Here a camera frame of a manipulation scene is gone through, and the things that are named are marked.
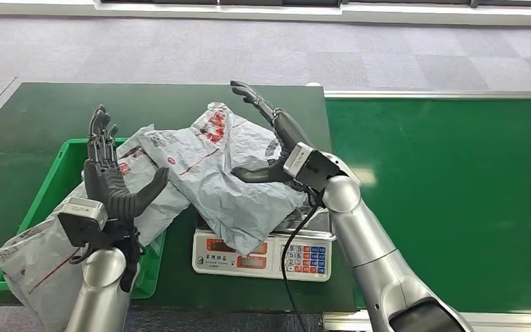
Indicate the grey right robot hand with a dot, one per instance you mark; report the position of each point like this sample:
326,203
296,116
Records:
293,133

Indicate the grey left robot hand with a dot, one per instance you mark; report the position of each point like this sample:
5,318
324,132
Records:
110,188

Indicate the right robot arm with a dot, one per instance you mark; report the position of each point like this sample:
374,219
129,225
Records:
371,247

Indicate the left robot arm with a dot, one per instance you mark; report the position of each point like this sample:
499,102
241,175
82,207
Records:
100,293

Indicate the green conveyor belt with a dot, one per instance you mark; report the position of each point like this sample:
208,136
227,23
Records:
453,197

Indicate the green plastic bin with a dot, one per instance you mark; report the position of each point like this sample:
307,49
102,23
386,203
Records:
71,160

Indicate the grey plastic mailer, red line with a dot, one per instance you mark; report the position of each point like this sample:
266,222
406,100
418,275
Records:
32,266

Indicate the white electronic weighing scale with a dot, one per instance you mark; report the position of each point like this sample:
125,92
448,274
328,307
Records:
265,263

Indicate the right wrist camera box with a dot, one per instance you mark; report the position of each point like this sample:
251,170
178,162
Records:
304,162

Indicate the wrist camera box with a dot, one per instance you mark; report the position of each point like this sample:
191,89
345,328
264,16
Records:
304,162
82,215

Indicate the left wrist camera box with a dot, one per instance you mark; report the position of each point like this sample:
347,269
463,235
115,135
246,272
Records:
82,215

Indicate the silver conveyor frame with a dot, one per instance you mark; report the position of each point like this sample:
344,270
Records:
430,94

